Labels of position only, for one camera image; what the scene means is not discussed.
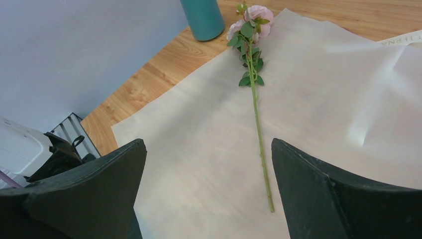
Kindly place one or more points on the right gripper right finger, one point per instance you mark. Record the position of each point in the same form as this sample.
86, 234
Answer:
322, 201

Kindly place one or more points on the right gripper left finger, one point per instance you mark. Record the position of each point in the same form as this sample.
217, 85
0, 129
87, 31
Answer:
92, 201

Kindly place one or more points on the white wrapping paper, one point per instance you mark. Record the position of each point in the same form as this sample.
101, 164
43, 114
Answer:
347, 100

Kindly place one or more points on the pink and white flowers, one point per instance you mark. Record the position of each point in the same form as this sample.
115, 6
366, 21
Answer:
243, 36

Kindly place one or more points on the cream printed ribbon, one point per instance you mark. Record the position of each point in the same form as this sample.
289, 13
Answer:
404, 39

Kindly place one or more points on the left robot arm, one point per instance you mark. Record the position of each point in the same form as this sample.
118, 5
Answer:
28, 155

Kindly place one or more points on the teal cylindrical vase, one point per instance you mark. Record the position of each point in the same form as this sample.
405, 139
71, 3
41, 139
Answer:
204, 18

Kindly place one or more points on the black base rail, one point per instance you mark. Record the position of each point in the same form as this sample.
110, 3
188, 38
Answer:
71, 130

